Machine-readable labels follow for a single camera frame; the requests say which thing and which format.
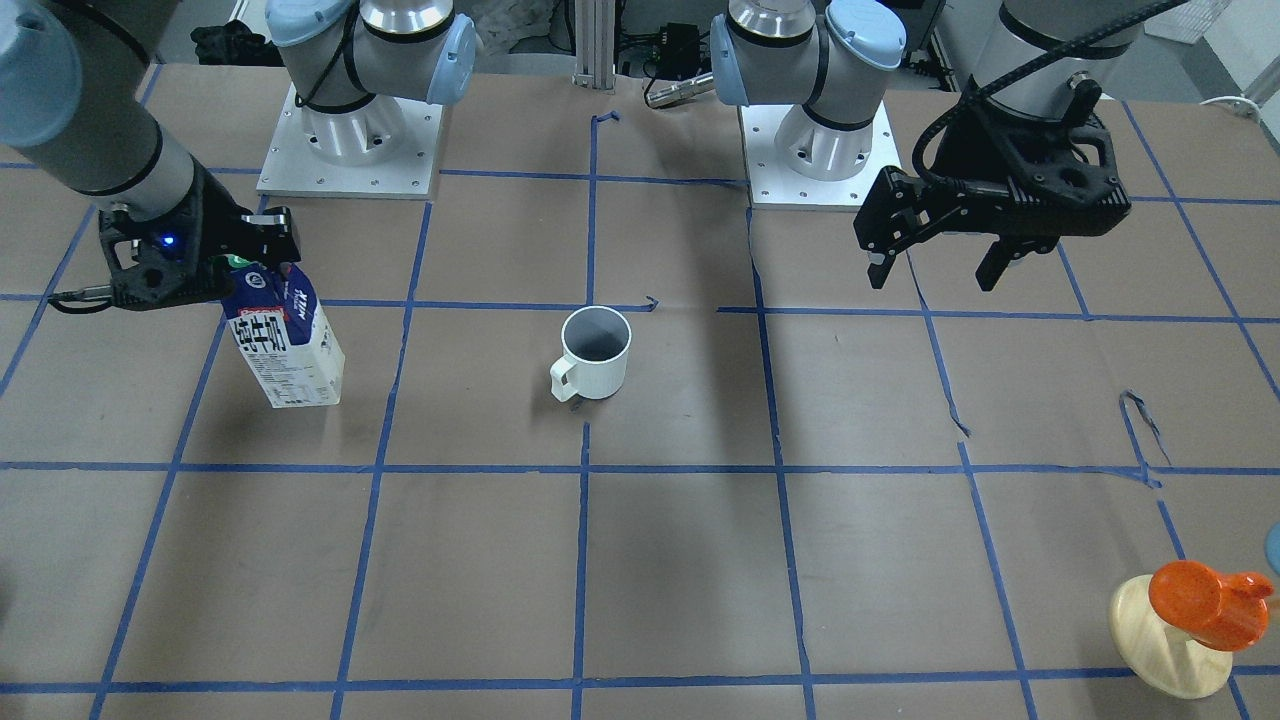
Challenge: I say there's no wooden mug tree stand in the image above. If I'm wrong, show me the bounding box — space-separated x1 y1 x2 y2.
1108 574 1234 700

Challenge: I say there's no brown paper table cover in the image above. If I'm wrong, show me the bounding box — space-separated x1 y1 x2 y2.
1 76 1277 719

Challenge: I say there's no grey white plastic mug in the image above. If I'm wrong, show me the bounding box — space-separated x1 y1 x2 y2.
549 305 632 402

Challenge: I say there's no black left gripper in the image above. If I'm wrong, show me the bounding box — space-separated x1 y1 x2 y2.
852 76 1132 292

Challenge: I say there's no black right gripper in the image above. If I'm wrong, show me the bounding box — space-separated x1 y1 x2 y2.
99 169 302 311

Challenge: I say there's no aluminium frame post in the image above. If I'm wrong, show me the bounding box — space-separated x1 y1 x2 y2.
572 0 617 94

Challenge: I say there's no orange translucent cup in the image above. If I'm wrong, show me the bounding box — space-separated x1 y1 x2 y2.
1148 560 1276 652

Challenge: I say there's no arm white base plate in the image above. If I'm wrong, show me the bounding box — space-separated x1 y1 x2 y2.
739 104 899 213
256 88 448 201

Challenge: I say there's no blue white milk carton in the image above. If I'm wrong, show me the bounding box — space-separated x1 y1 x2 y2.
221 255 346 407

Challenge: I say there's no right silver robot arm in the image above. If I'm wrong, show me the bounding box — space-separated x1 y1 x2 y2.
1 1 479 319

